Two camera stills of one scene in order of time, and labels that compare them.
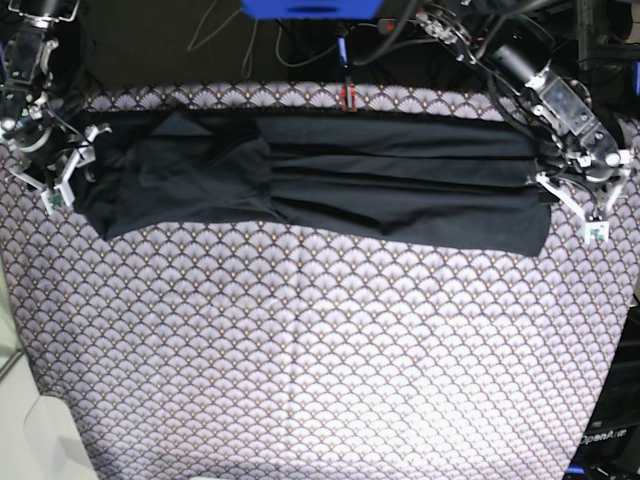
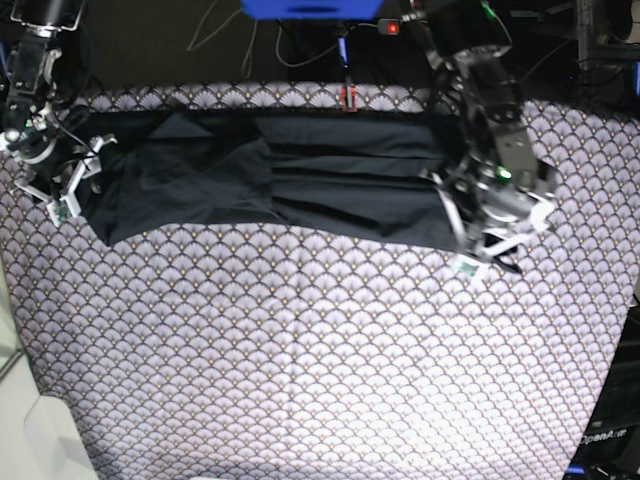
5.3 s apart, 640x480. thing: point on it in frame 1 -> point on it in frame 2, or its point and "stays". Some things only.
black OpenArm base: (611, 449) stays
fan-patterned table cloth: (270, 351) stays
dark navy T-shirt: (466, 182) stays
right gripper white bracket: (596, 226) -> (476, 246)
